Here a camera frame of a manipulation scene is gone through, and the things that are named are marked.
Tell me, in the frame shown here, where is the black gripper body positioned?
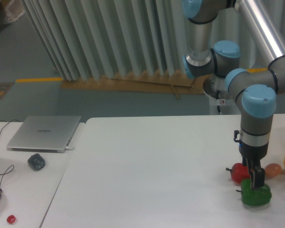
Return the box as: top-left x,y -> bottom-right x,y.
233,130 -> 269,161

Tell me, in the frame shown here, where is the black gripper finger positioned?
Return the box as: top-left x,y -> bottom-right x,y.
242,158 -> 249,173
248,160 -> 265,190

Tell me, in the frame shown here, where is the green bell pepper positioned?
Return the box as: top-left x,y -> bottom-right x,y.
239,179 -> 272,206

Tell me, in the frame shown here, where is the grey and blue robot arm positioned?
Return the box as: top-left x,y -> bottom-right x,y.
182,0 -> 285,190

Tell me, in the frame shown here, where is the red bell pepper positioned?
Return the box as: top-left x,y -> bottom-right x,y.
226,163 -> 250,184

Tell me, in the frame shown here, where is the brown egg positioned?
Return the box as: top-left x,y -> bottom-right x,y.
265,163 -> 282,178

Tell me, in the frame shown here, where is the brown cardboard sheet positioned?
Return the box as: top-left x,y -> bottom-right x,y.
60,70 -> 210,99

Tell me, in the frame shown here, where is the pale green folding curtain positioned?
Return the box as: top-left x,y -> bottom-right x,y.
22,0 -> 285,92

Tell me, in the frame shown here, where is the yellow floor tape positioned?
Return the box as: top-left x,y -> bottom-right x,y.
16,77 -> 63,83

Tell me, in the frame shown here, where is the dark grey earbuds case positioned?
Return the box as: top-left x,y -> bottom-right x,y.
28,153 -> 46,171

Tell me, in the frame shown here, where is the silver laptop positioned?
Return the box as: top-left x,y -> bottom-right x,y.
7,115 -> 81,152

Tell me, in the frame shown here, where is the black mouse cable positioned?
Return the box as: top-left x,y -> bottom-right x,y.
0,119 -> 22,188

